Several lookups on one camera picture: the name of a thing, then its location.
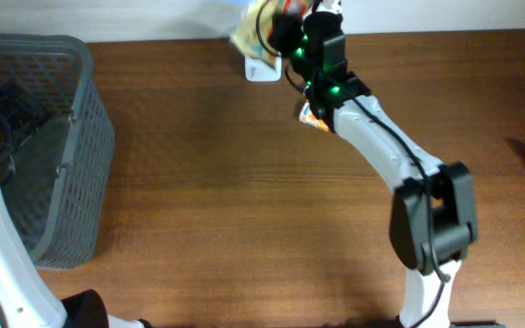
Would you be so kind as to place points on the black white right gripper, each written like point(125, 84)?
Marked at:
point(283, 41)

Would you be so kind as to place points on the beige snack bag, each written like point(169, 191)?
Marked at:
point(250, 36)

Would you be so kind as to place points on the orange tissue pack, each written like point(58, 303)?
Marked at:
point(307, 117)

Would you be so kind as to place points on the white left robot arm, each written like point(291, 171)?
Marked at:
point(26, 300)

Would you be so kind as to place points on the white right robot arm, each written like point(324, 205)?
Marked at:
point(433, 216)

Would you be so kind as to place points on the grey plastic mesh basket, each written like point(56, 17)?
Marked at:
point(56, 147)

